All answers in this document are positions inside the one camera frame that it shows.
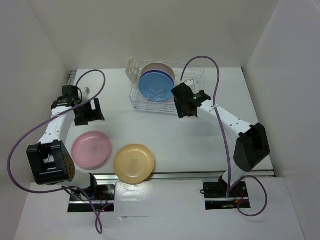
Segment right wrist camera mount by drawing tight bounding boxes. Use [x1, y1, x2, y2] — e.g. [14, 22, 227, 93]
[182, 78, 195, 88]

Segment blue plate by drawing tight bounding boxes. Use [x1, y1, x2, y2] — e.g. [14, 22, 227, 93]
[138, 72, 175, 102]

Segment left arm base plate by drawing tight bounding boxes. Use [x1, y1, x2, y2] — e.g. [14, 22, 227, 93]
[67, 183, 116, 213]

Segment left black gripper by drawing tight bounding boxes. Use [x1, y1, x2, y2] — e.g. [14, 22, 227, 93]
[74, 98, 104, 126]

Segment pink plate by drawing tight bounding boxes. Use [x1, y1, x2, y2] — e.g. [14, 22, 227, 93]
[71, 131, 112, 169]

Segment white cutlery holder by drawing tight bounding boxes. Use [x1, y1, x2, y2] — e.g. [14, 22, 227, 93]
[125, 57, 136, 84]

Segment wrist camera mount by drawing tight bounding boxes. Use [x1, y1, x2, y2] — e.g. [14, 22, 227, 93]
[81, 87, 91, 102]
[182, 78, 195, 88]

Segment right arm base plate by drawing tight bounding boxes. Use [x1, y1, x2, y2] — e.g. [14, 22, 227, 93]
[200, 181, 251, 210]

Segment white wire dish rack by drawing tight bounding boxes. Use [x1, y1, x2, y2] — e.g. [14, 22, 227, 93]
[129, 60, 205, 114]

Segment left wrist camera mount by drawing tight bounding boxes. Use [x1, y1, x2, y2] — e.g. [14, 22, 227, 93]
[81, 87, 91, 102]

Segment cream plate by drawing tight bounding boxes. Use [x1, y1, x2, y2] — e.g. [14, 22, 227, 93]
[140, 62, 176, 81]

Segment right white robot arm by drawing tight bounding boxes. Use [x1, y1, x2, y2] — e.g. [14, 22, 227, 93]
[171, 83, 270, 197]

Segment orange plate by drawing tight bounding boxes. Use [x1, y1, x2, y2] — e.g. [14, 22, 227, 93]
[113, 143, 155, 185]

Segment purple plate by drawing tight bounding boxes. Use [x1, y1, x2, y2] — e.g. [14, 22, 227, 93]
[140, 70, 174, 83]

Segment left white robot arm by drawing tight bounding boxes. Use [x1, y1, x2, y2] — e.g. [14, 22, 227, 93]
[26, 85, 105, 200]

